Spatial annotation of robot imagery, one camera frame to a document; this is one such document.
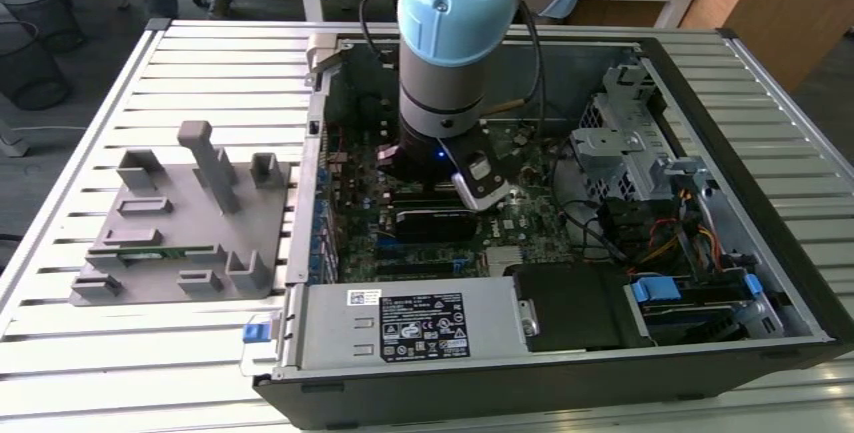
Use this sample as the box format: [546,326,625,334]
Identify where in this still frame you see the black graphics card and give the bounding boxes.
[392,207,482,246]

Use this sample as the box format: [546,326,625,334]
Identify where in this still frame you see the green motherboard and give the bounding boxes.
[318,115,573,285]

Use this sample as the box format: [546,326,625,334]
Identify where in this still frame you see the black expansion slot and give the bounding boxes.
[377,263,462,275]

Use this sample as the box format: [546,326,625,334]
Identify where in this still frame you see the silver chipset heatsink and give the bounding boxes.
[485,246,528,274]

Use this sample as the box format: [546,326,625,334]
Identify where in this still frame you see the metal disk cage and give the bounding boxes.
[568,65,710,204]

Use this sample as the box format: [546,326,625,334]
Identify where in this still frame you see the silver power supply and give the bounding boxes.
[274,275,540,372]

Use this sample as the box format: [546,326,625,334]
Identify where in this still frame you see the grey parts rack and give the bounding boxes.
[69,120,295,308]

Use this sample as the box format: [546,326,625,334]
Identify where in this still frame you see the green RAM stick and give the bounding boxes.
[90,246,191,260]

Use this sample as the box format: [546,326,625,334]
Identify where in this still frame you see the blue plastic latch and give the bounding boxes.
[243,316,279,345]

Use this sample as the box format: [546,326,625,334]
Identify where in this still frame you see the hard disk in blue carrier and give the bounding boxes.
[630,272,764,312]

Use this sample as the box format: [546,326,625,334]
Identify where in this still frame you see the metal disk bay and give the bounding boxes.
[624,155,789,347]

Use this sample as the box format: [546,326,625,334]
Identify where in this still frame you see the black PC case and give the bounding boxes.
[251,27,854,430]

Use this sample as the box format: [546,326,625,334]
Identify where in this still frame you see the black mesh waste bin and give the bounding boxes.
[0,0,87,54]
[0,20,73,112]

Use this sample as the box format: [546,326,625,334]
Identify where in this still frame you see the wooden cabinet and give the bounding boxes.
[680,0,854,97]

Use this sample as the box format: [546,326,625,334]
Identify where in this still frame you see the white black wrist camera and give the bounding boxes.
[450,149,517,213]

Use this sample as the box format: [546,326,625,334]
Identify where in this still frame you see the coloured power wires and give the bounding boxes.
[626,187,729,274]

